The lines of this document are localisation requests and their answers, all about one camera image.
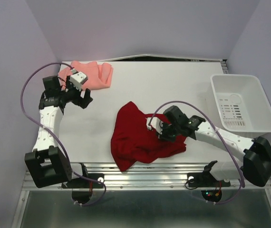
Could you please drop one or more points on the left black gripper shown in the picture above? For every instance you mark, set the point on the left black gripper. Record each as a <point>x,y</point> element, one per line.
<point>83,102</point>

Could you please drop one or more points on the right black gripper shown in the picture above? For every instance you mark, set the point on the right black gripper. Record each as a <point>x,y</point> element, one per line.
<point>163,137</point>

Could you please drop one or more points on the red skirt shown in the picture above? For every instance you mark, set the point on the red skirt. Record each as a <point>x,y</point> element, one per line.
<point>132,142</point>

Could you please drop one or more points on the pink pleated skirt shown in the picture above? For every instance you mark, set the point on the pink pleated skirt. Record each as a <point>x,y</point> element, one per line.
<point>99,75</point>

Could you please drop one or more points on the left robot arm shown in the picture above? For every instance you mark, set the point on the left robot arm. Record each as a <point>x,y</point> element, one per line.
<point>48,163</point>

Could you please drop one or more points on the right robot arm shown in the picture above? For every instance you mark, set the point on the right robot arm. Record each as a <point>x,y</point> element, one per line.
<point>251,158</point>

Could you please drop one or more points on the white backdrop board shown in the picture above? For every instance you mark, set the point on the white backdrop board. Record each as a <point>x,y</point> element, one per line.
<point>160,58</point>

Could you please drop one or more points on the white plastic bin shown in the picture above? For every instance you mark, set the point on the white plastic bin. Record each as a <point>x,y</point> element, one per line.
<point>238,104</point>

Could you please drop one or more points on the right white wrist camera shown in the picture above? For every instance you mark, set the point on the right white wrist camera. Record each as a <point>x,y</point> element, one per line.
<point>155,123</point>

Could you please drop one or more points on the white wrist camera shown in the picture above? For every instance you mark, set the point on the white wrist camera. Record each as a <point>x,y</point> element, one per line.
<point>155,123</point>
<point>78,79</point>

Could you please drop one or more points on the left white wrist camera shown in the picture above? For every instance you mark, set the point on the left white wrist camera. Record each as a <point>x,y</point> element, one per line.
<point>78,79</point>

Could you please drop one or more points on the aluminium rail frame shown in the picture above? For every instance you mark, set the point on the aluminium rail frame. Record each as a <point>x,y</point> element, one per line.
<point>148,195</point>

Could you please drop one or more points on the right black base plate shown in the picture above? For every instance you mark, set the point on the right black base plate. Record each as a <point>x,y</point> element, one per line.
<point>205,180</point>

